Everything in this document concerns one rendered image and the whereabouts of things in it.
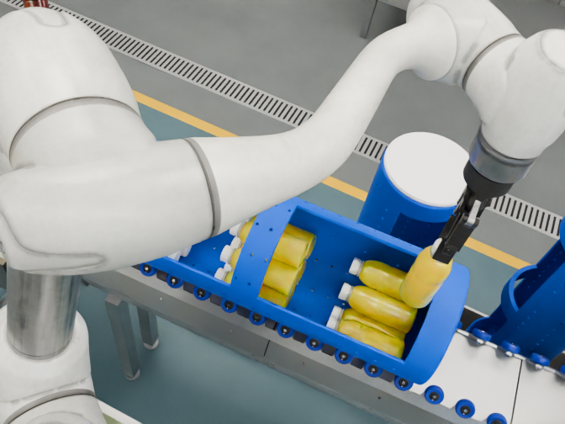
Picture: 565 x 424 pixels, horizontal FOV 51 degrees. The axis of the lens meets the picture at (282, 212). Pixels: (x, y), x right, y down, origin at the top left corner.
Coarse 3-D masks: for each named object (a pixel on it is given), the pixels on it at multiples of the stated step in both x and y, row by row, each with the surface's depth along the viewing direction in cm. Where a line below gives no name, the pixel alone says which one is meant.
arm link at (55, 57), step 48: (0, 48) 57; (48, 48) 56; (96, 48) 59; (0, 96) 55; (48, 96) 53; (96, 96) 54; (0, 144) 56; (48, 288) 78; (0, 336) 93; (48, 336) 88; (0, 384) 94; (48, 384) 94
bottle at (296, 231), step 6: (288, 228) 138; (294, 228) 139; (300, 228) 140; (294, 234) 138; (300, 234) 138; (306, 234) 138; (312, 234) 139; (306, 240) 137; (312, 240) 138; (306, 252) 137
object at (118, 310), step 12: (108, 300) 176; (120, 300) 177; (108, 312) 183; (120, 312) 180; (120, 324) 186; (120, 336) 194; (132, 336) 201; (120, 348) 204; (132, 348) 206; (120, 360) 213; (132, 360) 212; (132, 372) 218
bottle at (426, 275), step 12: (420, 252) 109; (420, 264) 107; (432, 264) 106; (444, 264) 105; (408, 276) 113; (420, 276) 108; (432, 276) 107; (444, 276) 107; (408, 288) 114; (420, 288) 111; (432, 288) 110; (408, 300) 115; (420, 300) 114
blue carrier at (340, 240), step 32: (256, 224) 127; (320, 224) 146; (352, 224) 131; (192, 256) 151; (256, 256) 124; (320, 256) 150; (352, 256) 148; (384, 256) 144; (416, 256) 128; (224, 288) 130; (256, 288) 126; (320, 288) 149; (448, 288) 122; (288, 320) 129; (320, 320) 144; (416, 320) 146; (448, 320) 119; (352, 352) 129; (384, 352) 124; (416, 352) 121
